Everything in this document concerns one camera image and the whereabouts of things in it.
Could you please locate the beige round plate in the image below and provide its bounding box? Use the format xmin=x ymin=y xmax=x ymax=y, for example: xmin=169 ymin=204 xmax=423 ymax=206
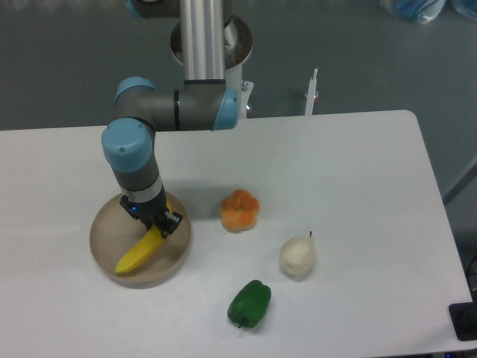
xmin=89 ymin=192 xmax=192 ymax=289

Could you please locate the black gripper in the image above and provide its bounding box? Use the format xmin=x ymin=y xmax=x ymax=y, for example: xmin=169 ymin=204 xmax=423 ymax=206
xmin=119 ymin=188 xmax=183 ymax=239

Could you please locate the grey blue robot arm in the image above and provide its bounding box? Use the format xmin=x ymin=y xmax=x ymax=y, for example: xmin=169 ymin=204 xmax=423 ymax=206
xmin=101 ymin=1 xmax=239 ymax=238

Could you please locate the white pear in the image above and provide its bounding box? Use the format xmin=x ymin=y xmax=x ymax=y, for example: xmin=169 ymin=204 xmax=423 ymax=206
xmin=279 ymin=231 xmax=316 ymax=280

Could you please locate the black device at table edge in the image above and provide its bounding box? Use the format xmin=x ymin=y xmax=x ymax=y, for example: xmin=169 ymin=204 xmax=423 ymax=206
xmin=449 ymin=302 xmax=476 ymax=342

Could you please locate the grey table leg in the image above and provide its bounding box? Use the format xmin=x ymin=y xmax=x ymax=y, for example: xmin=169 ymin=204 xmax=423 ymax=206
xmin=442 ymin=156 xmax=477 ymax=206

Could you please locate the orange bread roll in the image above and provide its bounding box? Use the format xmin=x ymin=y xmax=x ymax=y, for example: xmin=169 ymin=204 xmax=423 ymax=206
xmin=219 ymin=189 xmax=260 ymax=233

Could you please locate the white bracket post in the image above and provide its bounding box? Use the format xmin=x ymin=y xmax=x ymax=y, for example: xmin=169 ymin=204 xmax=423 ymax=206
xmin=304 ymin=68 xmax=319 ymax=116

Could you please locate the blue plastic bag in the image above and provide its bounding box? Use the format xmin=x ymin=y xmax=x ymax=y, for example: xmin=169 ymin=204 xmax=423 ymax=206
xmin=379 ymin=0 xmax=446 ymax=25
xmin=451 ymin=0 xmax=477 ymax=21

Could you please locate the yellow banana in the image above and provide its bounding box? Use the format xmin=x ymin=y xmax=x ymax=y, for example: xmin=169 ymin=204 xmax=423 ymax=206
xmin=115 ymin=224 xmax=165 ymax=274

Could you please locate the green bell pepper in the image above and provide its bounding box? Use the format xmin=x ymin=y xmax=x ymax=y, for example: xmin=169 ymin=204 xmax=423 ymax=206
xmin=227 ymin=280 xmax=272 ymax=329

